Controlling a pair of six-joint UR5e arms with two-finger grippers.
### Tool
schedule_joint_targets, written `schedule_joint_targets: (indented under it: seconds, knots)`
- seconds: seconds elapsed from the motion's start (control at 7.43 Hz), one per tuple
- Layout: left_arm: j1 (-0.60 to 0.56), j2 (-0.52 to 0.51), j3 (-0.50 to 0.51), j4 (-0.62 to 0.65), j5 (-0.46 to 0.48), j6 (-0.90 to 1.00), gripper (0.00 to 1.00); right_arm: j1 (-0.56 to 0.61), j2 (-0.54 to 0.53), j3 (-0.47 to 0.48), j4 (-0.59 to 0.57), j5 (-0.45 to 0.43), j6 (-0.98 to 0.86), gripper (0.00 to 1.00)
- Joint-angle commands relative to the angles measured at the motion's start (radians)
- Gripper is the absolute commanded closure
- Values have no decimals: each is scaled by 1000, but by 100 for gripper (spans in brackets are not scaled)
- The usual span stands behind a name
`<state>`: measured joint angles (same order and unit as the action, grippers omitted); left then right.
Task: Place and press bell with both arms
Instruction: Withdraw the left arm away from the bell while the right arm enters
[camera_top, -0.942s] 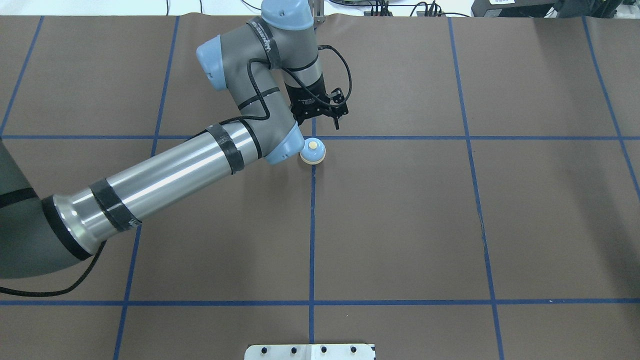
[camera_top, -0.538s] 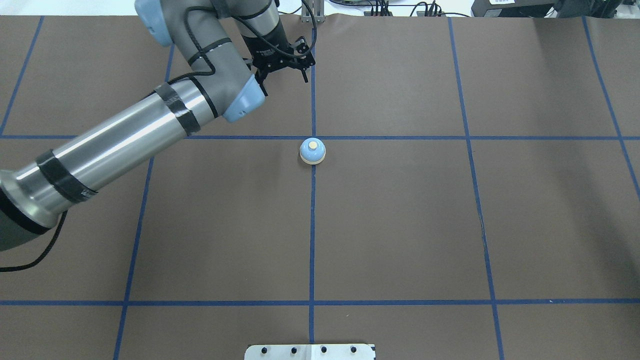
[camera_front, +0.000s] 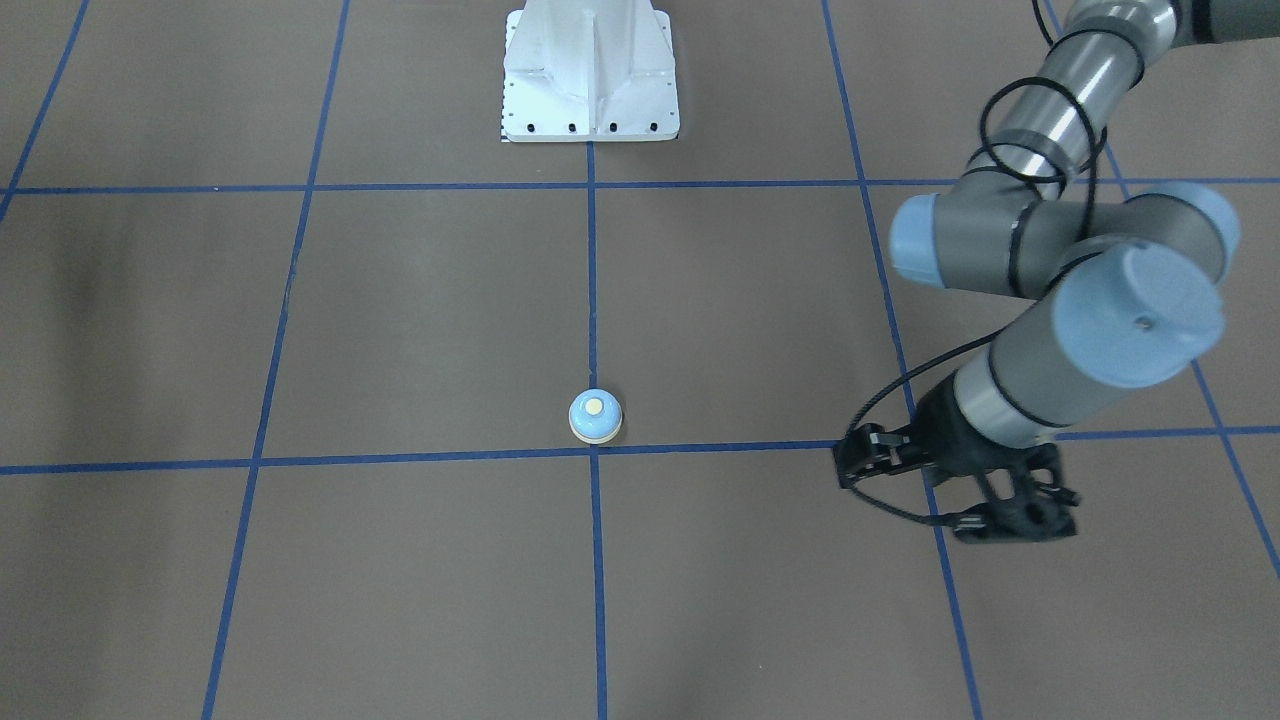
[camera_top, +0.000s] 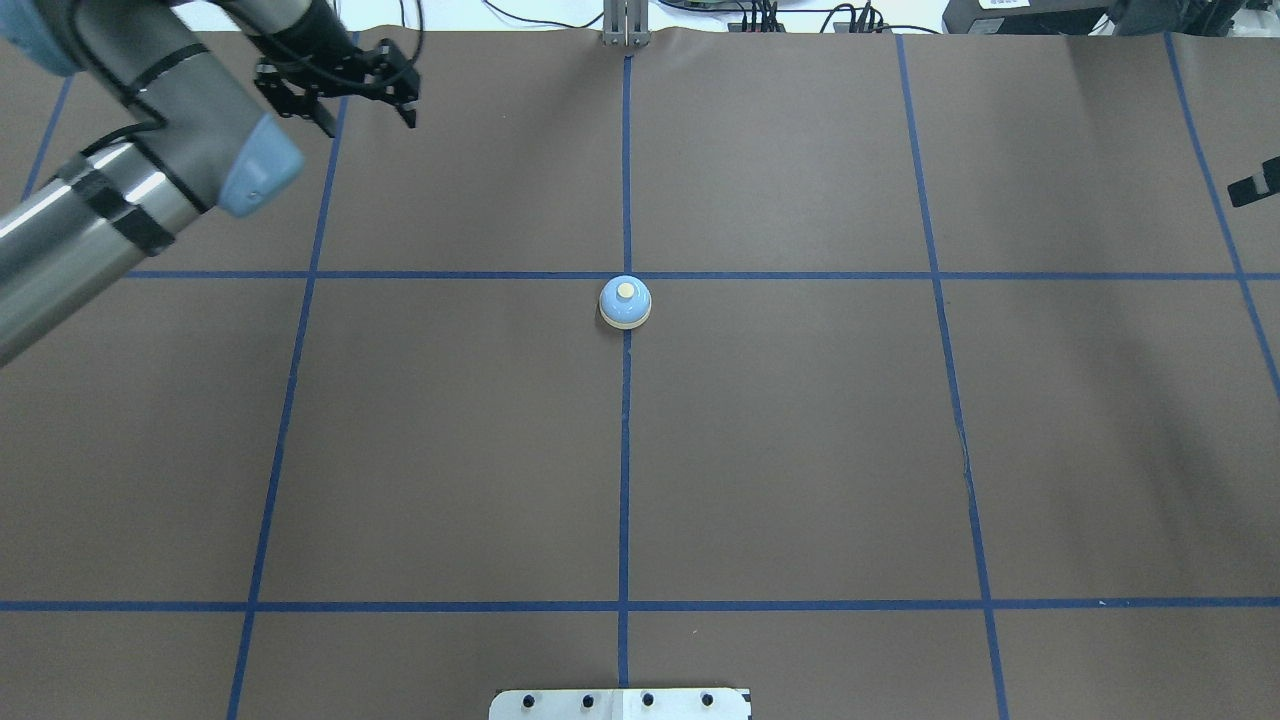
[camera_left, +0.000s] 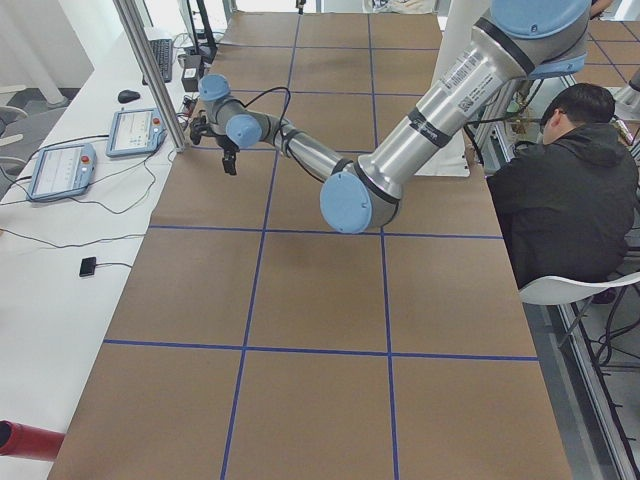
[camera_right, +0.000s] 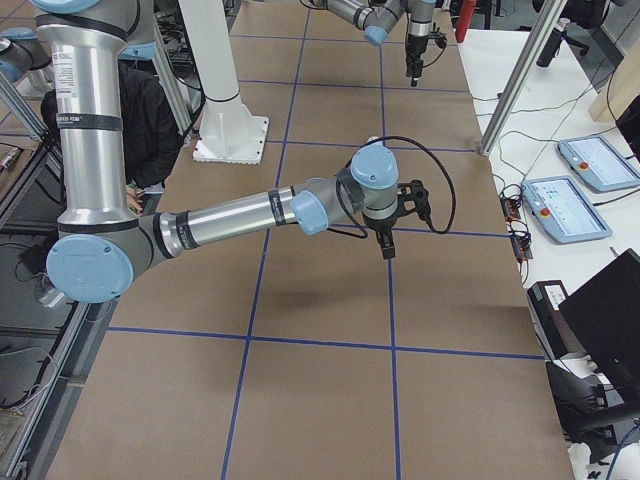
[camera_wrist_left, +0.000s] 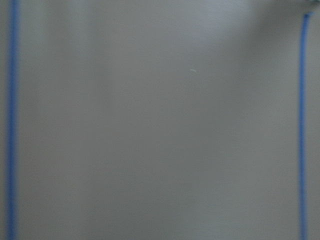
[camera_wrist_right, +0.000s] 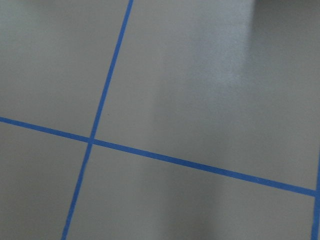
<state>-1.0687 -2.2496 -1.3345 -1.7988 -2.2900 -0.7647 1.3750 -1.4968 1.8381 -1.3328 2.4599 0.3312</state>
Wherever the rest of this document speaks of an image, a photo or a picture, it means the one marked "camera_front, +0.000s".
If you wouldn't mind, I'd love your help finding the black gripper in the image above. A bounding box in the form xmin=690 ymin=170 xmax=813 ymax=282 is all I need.
xmin=835 ymin=380 xmax=1011 ymax=491

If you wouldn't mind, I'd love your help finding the blue call bell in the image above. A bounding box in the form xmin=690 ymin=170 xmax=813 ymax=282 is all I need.
xmin=567 ymin=388 xmax=625 ymax=445

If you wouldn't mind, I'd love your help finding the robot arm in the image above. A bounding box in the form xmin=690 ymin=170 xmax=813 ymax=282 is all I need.
xmin=835 ymin=1 xmax=1277 ymax=497

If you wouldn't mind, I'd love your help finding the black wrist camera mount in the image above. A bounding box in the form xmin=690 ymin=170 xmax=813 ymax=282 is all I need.
xmin=952 ymin=443 xmax=1080 ymax=544

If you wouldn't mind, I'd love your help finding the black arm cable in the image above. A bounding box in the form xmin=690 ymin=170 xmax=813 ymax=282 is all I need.
xmin=846 ymin=0 xmax=1111 ymax=527

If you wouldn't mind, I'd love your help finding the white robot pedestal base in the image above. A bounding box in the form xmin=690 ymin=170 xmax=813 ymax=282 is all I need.
xmin=500 ymin=1 xmax=681 ymax=143

